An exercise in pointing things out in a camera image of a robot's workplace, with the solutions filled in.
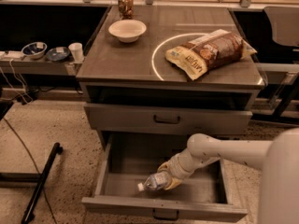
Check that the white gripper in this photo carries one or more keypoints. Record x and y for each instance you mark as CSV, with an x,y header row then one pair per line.
x,y
176,168

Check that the grey side shelf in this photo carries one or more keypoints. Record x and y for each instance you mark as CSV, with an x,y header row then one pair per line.
x,y
39,67

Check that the white ceramic bowl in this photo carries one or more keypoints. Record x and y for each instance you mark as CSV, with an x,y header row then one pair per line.
x,y
127,31

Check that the clear plastic water bottle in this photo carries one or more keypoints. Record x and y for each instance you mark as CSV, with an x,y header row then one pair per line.
x,y
155,182

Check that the glass jar with food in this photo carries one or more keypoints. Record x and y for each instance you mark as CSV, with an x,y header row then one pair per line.
x,y
126,9

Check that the grey drawer cabinet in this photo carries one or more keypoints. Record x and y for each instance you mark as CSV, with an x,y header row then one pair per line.
x,y
114,73

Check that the white paper cup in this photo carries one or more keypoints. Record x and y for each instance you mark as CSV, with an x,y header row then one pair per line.
x,y
77,52

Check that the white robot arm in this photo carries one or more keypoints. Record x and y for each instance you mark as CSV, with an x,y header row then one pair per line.
x,y
278,160

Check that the dark blue bowl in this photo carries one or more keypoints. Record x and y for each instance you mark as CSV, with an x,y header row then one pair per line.
x,y
58,54

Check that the black stand leg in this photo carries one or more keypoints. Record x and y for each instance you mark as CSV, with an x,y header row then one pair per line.
x,y
29,212

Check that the white and blue bowl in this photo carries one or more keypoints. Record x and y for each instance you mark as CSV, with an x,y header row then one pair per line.
x,y
35,50

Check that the bagged loaf of bread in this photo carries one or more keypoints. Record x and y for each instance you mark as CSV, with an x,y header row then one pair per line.
x,y
199,56

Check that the closed upper drawer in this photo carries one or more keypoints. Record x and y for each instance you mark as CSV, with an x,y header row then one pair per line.
x,y
166,120

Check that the grey chair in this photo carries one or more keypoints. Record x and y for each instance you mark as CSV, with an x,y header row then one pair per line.
x,y
285,24

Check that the open bottom drawer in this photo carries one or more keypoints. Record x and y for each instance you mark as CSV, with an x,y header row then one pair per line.
x,y
131,157

